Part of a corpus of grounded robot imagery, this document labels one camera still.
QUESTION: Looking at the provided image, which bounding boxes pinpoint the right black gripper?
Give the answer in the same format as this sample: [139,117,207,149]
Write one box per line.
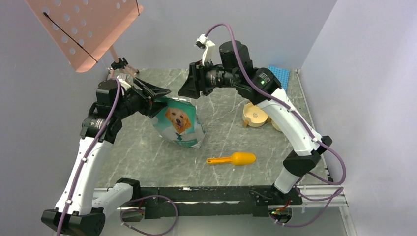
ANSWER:
[178,58,239,99]

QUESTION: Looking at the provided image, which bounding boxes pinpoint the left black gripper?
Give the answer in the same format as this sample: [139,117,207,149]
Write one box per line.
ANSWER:
[115,78,171,119]

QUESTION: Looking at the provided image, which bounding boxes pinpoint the green dog food bag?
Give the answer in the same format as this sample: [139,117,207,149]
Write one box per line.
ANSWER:
[150,97,206,149]

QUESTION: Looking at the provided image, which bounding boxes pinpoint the orange plastic scoop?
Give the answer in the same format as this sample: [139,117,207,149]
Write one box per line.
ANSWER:
[206,152,256,166]

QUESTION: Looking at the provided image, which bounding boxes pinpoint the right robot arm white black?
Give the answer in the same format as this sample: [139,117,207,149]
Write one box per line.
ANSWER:
[178,39,332,204]

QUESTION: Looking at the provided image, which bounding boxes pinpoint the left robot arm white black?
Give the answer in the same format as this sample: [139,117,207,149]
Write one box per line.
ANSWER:
[41,78,170,236]

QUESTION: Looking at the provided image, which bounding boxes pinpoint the cream pet bowl left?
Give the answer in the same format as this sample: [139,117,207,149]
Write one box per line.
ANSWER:
[242,101,269,127]

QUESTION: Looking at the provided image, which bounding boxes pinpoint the cream pet bowl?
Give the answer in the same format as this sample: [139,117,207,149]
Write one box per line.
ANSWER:
[269,118,282,132]
[242,101,269,127]

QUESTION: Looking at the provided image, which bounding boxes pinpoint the cream pet bowl right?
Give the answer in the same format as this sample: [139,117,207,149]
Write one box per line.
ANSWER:
[269,118,282,132]

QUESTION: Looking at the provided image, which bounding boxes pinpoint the blue perforated tray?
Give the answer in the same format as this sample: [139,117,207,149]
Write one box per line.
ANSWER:
[268,65,290,91]

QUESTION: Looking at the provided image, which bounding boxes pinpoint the pink perforated music stand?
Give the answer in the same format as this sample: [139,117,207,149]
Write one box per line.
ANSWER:
[26,0,144,73]

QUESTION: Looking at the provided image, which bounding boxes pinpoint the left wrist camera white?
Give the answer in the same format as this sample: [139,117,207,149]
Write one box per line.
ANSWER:
[115,73,132,90]

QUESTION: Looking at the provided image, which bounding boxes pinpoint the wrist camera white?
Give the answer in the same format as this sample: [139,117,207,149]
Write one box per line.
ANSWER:
[195,34,216,66]
[115,73,132,90]

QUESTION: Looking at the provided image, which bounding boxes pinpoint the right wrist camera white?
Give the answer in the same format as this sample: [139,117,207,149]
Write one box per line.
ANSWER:
[195,34,216,66]

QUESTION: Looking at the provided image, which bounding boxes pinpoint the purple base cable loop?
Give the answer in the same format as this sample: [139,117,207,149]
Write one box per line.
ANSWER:
[119,195,179,236]

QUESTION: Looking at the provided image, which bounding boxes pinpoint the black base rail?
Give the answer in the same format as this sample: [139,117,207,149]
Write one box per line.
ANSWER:
[122,185,302,219]

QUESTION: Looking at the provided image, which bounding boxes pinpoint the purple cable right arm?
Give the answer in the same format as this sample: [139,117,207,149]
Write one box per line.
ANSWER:
[204,23,347,186]

